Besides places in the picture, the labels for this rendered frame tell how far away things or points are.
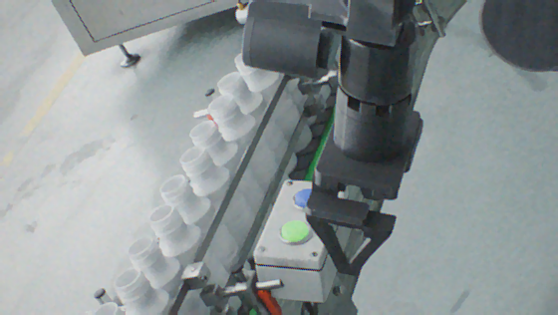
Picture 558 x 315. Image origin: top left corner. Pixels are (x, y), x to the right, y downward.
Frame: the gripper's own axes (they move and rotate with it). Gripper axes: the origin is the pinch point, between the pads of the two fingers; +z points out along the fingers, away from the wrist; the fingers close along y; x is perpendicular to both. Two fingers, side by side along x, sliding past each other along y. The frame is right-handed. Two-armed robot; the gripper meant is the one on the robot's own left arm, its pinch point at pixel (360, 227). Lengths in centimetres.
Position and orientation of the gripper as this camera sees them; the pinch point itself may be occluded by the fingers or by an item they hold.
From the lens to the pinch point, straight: 99.9
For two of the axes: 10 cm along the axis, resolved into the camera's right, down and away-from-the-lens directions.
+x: 9.7, 1.9, -1.8
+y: -2.6, 5.9, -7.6
